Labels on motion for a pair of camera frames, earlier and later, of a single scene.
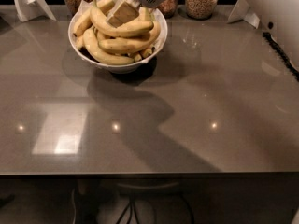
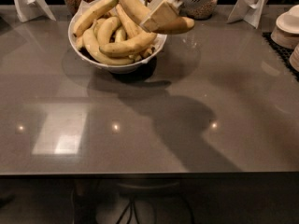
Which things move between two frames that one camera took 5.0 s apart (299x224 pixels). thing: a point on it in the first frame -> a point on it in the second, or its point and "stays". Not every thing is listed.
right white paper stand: [239, 12] stays
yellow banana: [131, 28] -> [137, 10]
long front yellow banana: [93, 47] stays
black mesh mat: [281, 53] stays
